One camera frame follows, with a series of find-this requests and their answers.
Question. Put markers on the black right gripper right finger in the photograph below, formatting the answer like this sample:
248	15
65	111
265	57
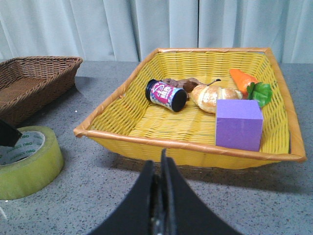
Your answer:
185	212

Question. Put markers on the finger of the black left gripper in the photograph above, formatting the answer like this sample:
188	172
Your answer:
9	135

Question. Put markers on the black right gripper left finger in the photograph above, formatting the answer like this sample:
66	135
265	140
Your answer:
132	216

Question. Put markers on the yellow tape roll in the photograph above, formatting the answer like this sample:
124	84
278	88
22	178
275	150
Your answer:
33	163

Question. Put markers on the brown wicker basket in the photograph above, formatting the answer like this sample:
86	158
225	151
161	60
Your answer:
27	84

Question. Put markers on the yellow wicker basket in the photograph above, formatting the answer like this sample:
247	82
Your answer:
128	124

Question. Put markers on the purple foam cube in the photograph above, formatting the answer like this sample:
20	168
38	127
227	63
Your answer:
239	124

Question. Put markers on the black pink labelled bottle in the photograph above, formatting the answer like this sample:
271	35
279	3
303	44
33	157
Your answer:
168	96

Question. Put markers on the toy croissant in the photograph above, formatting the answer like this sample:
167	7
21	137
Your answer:
205	97

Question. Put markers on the brown toy pear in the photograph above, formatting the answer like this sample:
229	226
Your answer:
187	84

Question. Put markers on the white curtain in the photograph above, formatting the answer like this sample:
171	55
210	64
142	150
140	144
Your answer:
128	30

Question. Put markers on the toy orange carrot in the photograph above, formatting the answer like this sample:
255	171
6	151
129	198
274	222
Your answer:
251	88

